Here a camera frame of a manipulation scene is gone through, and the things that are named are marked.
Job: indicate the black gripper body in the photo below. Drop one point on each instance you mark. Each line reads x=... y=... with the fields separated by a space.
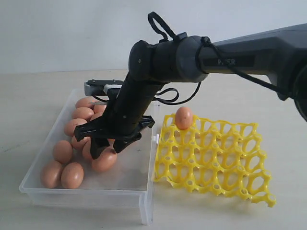
x=123 y=111

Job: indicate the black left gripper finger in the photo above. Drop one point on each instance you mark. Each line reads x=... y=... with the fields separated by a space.
x=97 y=146

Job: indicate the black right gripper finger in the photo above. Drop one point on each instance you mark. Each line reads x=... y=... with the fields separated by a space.
x=120 y=145

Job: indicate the brown egg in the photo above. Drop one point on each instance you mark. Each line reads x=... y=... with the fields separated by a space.
x=78 y=145
x=50 y=174
x=62 y=151
x=72 y=124
x=105 y=161
x=83 y=113
x=86 y=151
x=72 y=175
x=87 y=102
x=99 y=108
x=183 y=118
x=96 y=115

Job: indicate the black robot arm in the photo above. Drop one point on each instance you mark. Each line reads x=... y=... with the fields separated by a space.
x=275 y=59

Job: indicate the clear plastic tray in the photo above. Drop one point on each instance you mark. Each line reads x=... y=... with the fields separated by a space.
x=129 y=183

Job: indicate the yellow plastic egg tray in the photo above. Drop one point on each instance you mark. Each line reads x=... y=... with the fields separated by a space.
x=214 y=156

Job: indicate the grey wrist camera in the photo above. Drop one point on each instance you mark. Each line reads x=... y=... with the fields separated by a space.
x=100 y=87

